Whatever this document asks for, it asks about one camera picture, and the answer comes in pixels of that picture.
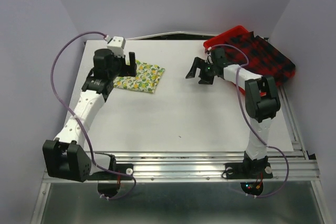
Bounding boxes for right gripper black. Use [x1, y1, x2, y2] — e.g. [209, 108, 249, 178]
[185, 56, 217, 84]

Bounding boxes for lemon print skirt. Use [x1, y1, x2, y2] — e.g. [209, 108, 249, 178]
[113, 60, 165, 94]

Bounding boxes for red black plaid skirt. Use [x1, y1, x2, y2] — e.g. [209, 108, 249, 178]
[223, 31, 297, 88]

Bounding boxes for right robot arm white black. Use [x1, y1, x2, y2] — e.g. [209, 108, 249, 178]
[186, 48, 281, 179]

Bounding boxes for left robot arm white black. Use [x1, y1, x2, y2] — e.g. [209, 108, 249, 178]
[43, 48, 137, 182]

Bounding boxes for red plastic tray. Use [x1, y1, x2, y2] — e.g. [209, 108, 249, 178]
[204, 25, 297, 96]

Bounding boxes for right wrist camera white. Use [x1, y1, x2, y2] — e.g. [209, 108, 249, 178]
[206, 50, 213, 65]

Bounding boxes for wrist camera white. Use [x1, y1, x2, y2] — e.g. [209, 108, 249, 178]
[105, 36, 126, 58]
[206, 50, 213, 65]

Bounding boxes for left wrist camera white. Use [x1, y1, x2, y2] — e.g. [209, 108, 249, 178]
[105, 36, 126, 58]

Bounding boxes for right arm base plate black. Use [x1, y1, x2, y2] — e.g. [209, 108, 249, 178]
[221, 163, 274, 180]

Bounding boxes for aluminium frame rails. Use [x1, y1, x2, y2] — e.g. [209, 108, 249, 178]
[33, 83, 332, 223]

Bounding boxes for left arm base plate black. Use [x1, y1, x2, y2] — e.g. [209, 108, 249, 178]
[87, 163, 134, 181]

